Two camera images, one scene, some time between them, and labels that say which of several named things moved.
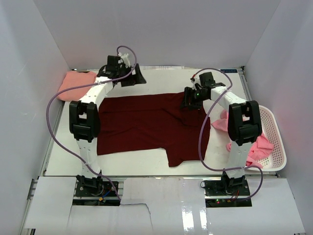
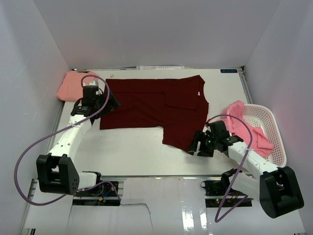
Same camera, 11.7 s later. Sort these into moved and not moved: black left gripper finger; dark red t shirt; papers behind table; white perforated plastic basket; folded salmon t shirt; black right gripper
Moved: dark red t shirt; black left gripper finger; black right gripper
Not moved: white perforated plastic basket; papers behind table; folded salmon t shirt
